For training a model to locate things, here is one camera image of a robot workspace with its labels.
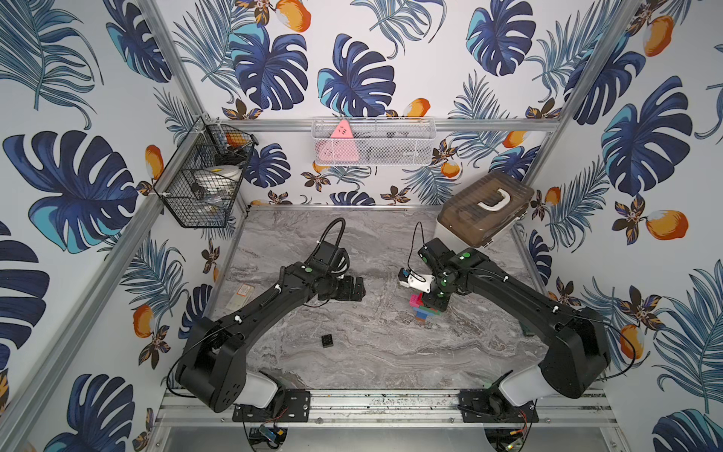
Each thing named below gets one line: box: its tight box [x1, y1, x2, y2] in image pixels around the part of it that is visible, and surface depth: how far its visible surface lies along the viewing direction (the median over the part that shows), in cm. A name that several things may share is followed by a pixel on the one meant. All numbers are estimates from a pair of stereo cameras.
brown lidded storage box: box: [435, 171, 535, 248], surface depth 97 cm
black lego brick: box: [321, 334, 335, 349], surface depth 86 cm
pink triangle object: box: [314, 119, 360, 163], surface depth 92 cm
